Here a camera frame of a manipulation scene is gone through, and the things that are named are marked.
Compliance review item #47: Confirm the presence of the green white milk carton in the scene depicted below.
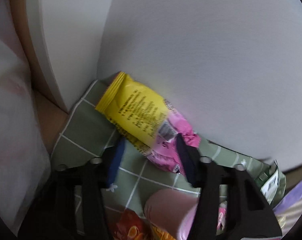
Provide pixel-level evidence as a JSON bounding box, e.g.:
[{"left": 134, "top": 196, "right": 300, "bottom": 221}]
[{"left": 255, "top": 160, "right": 286, "bottom": 207}]

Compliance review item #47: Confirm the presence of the purple pillow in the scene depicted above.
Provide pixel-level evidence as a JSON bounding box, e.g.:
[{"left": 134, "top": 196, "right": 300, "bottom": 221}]
[{"left": 273, "top": 172, "right": 302, "bottom": 221}]

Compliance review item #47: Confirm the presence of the gold red noodle snack packet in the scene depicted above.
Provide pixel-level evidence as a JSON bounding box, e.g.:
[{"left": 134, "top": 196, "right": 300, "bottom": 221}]
[{"left": 110, "top": 209, "right": 174, "bottom": 240}]

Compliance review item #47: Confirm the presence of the pink yellow candy wrapper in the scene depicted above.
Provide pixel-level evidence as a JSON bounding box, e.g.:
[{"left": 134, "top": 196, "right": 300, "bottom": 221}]
[{"left": 96, "top": 72, "right": 201, "bottom": 174}]

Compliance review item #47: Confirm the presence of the pink round jar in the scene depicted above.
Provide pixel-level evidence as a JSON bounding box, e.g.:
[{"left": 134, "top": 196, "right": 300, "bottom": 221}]
[{"left": 144, "top": 189, "right": 198, "bottom": 239}]

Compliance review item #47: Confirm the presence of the colourful tissue pack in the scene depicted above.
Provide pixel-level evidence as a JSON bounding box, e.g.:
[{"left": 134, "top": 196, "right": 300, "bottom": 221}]
[{"left": 217, "top": 201, "right": 228, "bottom": 234}]

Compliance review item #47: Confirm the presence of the white plastic bag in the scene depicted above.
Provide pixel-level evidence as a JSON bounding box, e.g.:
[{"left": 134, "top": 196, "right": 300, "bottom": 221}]
[{"left": 0, "top": 0, "right": 50, "bottom": 233}]

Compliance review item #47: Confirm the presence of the wooden shelf unit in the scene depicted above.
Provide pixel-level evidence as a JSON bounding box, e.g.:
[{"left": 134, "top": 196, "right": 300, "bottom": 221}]
[{"left": 10, "top": 0, "right": 68, "bottom": 154}]

